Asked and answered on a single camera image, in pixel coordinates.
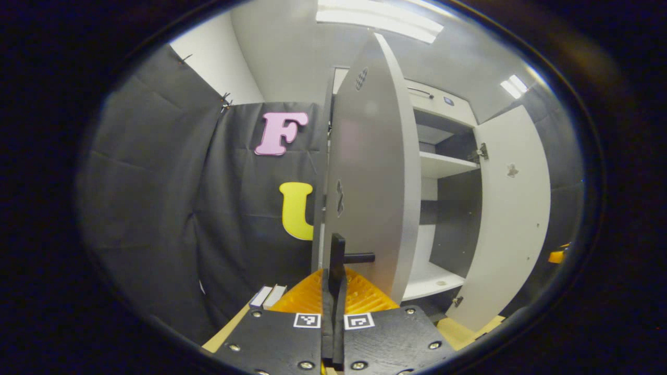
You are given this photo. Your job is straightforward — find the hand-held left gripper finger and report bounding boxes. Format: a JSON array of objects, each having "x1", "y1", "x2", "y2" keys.
[
  {"x1": 333, "y1": 268, "x2": 456, "y2": 375},
  {"x1": 214, "y1": 268, "x2": 334, "y2": 375}
]

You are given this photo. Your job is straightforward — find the grey cabinet drawer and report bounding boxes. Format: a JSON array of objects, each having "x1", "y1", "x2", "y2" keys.
[{"x1": 333, "y1": 68, "x2": 477, "y2": 128}]

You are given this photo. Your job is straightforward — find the white cabinet shelf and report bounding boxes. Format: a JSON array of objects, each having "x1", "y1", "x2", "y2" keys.
[
  {"x1": 401, "y1": 260, "x2": 465, "y2": 302},
  {"x1": 419, "y1": 151, "x2": 480, "y2": 179}
]

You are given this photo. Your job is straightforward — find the black backdrop cloth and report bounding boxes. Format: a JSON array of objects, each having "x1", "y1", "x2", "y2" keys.
[{"x1": 76, "y1": 44, "x2": 584, "y2": 344}]

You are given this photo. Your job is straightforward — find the grey double-door shoe cabinet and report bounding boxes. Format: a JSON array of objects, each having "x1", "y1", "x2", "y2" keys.
[{"x1": 313, "y1": 67, "x2": 483, "y2": 313}]

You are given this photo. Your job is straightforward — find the small ceiling light panel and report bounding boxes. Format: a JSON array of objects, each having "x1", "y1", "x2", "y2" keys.
[{"x1": 499, "y1": 74, "x2": 529, "y2": 99}]

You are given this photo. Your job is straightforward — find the black door handle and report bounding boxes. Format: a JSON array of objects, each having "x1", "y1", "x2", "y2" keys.
[{"x1": 330, "y1": 233, "x2": 376, "y2": 284}]

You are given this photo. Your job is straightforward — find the grey shoe cabinet door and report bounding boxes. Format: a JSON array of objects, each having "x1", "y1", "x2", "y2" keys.
[
  {"x1": 311, "y1": 32, "x2": 422, "y2": 305},
  {"x1": 446, "y1": 104, "x2": 552, "y2": 333}
]

